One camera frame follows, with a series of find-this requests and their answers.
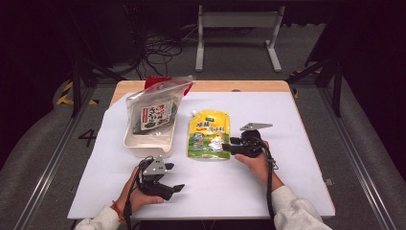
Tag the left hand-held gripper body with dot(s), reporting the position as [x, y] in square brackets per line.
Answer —
[154, 167]

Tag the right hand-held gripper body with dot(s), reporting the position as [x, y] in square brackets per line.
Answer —
[250, 143]

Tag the white divided plastic container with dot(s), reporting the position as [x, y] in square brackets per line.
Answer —
[150, 148]

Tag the yellow spouted sauce pouch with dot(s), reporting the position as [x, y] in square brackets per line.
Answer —
[207, 134]

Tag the clear bag of dried seaweed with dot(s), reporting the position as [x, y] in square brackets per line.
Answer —
[154, 116]

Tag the red seasoning packet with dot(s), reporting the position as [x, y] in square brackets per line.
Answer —
[153, 81]

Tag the person's right hand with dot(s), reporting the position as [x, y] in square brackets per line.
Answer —
[258, 166]

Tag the person's left hand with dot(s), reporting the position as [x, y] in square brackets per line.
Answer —
[140, 201]

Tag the white table mat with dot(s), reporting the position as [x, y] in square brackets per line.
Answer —
[223, 191]

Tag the black metal stand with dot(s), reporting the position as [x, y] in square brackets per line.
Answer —
[76, 83]
[336, 86]

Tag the yellow black hazard tape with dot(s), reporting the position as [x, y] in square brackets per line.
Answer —
[65, 92]

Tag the small metal bracket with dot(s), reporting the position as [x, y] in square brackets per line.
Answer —
[329, 181]

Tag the aluminium rail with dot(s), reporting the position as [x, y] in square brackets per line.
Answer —
[357, 153]
[51, 166]

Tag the white metal desk frame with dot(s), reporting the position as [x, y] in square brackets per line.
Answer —
[237, 19]

